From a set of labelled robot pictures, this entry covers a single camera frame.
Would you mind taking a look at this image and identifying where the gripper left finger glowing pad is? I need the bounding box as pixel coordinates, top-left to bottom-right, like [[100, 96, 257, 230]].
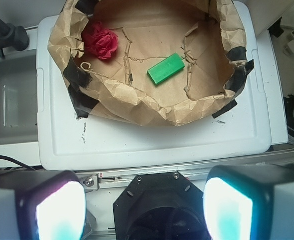
[[0, 170, 87, 240]]

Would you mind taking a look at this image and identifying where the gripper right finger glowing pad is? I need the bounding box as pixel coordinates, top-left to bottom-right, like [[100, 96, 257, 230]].
[[203, 164, 294, 240]]

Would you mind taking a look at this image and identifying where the red paper ball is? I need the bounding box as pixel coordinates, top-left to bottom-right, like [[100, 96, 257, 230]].
[[81, 21, 119, 60]]

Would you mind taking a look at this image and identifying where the white plastic lid board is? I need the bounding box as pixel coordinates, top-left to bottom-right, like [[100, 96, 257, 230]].
[[36, 1, 272, 171]]

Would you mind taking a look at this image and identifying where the white sink basin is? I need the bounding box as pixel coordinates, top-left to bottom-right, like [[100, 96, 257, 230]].
[[0, 50, 38, 145]]

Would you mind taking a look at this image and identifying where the green rectangular block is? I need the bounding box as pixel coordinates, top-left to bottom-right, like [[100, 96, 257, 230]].
[[147, 53, 186, 86]]

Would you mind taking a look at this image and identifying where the black faucet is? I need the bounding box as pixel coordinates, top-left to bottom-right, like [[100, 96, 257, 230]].
[[0, 19, 30, 59]]

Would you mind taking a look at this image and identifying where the brown paper bag tray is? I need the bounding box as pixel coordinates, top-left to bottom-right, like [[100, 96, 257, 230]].
[[48, 0, 255, 127]]

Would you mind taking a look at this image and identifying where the black cable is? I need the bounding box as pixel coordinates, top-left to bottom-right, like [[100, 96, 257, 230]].
[[0, 154, 38, 172]]

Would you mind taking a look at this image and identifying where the metal corner bracket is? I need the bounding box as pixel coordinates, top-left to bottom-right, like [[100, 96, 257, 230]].
[[79, 174, 99, 194]]

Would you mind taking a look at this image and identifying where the aluminium extrusion rail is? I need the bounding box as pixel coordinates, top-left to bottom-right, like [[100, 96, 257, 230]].
[[0, 146, 294, 193]]

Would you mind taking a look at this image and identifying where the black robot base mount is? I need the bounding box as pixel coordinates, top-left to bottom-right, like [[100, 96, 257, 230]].
[[113, 172, 211, 240]]

